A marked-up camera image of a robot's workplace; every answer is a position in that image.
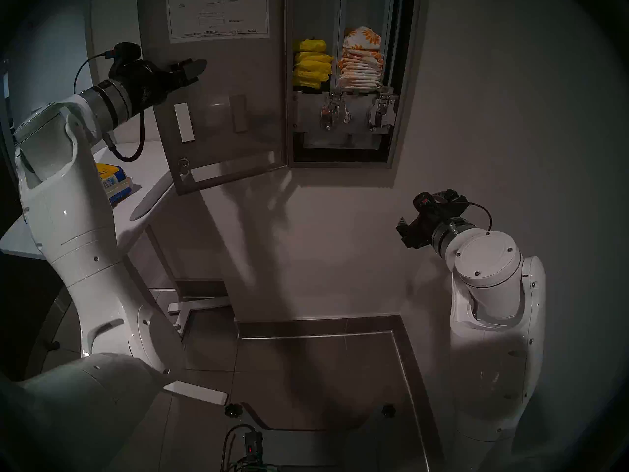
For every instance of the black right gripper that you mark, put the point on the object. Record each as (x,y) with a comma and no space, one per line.
(427,225)

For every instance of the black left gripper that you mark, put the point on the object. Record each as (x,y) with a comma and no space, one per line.
(147,82)

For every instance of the stainless steel dispenser door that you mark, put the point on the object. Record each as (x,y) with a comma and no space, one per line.
(221,82)

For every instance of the white pad orange flower print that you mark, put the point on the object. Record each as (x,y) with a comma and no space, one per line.
(362,37)
(362,54)

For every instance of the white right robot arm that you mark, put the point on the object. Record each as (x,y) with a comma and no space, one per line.
(496,338)

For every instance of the dark robot base platform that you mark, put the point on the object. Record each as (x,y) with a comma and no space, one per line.
(319,451)

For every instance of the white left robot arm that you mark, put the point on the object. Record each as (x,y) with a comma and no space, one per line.
(73,279)

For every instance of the chrome dispenser lever mechanism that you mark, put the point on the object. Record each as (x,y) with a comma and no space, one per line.
(381,113)
(333,112)

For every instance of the stainless steel dispenser cabinet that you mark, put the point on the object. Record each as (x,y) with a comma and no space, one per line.
(407,82)

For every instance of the white instruction sheet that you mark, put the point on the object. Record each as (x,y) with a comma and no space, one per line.
(218,11)

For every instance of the yellow wrapped pad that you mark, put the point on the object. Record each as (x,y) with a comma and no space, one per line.
(305,84)
(309,45)
(315,67)
(310,76)
(314,57)

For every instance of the white table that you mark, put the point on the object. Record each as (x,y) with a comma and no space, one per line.
(142,181)

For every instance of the blue pad package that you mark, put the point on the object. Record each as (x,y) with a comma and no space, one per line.
(115,183)

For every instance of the white orange wrapped pad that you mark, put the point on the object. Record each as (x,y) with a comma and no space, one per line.
(361,72)
(360,80)
(361,68)
(359,85)
(361,75)

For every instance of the black round knob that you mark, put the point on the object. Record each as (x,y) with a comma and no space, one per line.
(234,410)
(388,410)

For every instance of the black power box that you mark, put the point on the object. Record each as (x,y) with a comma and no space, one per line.
(251,446)

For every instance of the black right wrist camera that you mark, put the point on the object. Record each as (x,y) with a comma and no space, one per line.
(435,200)

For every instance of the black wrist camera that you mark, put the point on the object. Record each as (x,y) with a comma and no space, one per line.
(125,53)
(435,200)

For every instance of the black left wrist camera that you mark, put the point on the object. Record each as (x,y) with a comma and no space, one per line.
(125,53)

